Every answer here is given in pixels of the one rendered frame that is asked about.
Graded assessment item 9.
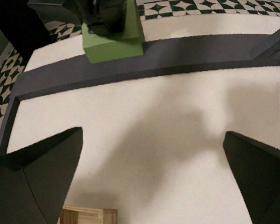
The wooden box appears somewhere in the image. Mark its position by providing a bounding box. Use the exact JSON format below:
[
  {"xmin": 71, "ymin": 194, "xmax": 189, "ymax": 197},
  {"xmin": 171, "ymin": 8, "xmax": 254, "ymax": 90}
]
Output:
[{"xmin": 57, "ymin": 205, "xmax": 117, "ymax": 224}]

